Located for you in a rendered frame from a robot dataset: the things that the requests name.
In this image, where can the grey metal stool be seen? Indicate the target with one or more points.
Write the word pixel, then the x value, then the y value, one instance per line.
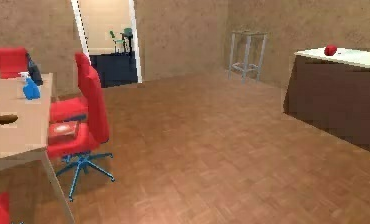
pixel 247 55

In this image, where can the red office chair blue base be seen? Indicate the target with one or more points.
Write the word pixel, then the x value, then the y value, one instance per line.
pixel 93 100

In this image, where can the teal round object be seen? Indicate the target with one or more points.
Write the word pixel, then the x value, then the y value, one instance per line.
pixel 127 31

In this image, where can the green chair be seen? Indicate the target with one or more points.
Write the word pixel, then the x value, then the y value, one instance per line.
pixel 115 41

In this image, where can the red book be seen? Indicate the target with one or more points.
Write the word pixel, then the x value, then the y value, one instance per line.
pixel 63 130

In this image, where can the dark brown counter white top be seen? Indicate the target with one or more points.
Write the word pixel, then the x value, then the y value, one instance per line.
pixel 336 96

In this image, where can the black bag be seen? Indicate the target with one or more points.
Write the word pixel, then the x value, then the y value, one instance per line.
pixel 34 71

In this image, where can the blue spray bottle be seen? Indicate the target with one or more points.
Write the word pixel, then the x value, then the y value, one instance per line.
pixel 30 88

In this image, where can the red apple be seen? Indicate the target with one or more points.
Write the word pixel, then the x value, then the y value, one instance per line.
pixel 330 50

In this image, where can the light wooden table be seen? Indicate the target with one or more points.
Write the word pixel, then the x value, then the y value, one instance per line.
pixel 23 123

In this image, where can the brown oval object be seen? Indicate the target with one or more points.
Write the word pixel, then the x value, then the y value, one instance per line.
pixel 7 119

